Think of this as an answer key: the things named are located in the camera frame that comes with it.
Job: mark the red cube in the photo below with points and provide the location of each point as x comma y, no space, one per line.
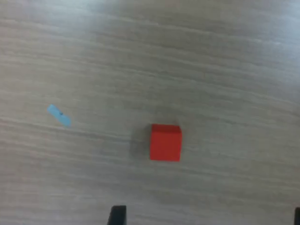
165,144

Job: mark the blue tape piece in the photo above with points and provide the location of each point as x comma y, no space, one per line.
58,116

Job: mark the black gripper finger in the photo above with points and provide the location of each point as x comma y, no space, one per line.
297,216
118,215

